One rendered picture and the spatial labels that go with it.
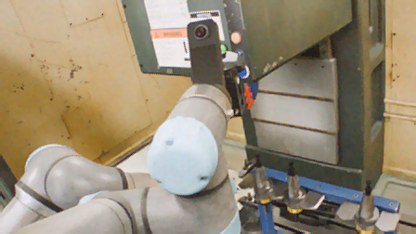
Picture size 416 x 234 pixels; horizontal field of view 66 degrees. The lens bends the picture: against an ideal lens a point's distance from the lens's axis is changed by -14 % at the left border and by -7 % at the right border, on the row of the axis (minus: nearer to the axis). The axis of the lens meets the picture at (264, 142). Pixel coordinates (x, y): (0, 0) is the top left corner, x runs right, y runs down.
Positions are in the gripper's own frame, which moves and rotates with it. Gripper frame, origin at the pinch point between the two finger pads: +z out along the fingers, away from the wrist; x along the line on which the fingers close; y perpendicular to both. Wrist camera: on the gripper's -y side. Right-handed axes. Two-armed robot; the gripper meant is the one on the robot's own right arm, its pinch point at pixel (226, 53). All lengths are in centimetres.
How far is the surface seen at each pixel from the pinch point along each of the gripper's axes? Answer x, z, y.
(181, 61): -17.5, 23.3, 6.5
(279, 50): 9.0, 21.9, 6.7
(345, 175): 31, 71, 85
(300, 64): 14, 78, 29
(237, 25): 0.9, 12.5, -2.9
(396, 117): 61, 95, 68
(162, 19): -20.5, 25.0, -5.3
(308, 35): 17.1, 36.0, 7.0
